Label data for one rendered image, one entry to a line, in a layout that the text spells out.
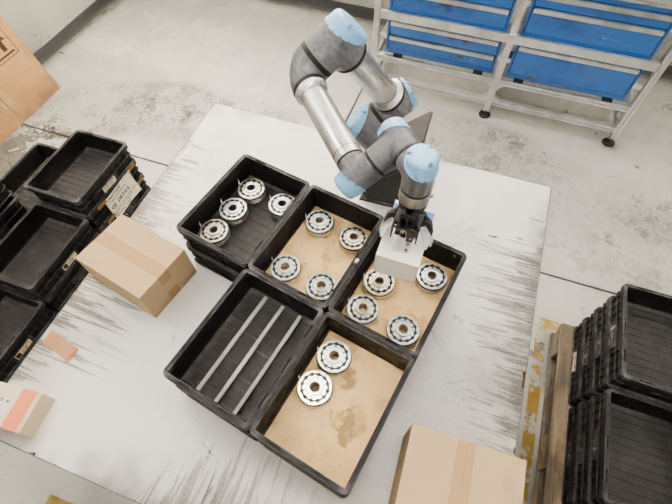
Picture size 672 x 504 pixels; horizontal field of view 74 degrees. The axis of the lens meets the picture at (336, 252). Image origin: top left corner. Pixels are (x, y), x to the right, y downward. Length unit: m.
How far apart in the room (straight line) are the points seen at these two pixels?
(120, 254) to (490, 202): 1.43
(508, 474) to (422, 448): 0.22
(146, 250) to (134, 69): 2.51
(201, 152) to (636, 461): 2.12
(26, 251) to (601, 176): 3.27
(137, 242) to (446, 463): 1.21
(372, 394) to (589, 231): 1.97
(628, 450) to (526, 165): 1.80
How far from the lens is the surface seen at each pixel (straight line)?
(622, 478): 2.05
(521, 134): 3.37
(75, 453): 1.67
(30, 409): 1.69
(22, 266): 2.52
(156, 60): 4.04
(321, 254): 1.56
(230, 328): 1.47
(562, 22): 3.06
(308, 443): 1.34
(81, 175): 2.57
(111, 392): 1.67
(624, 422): 2.11
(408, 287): 1.51
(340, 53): 1.30
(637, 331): 2.15
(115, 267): 1.67
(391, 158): 1.06
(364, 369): 1.39
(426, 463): 1.29
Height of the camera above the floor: 2.16
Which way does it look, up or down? 58 degrees down
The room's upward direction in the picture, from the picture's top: 1 degrees counter-clockwise
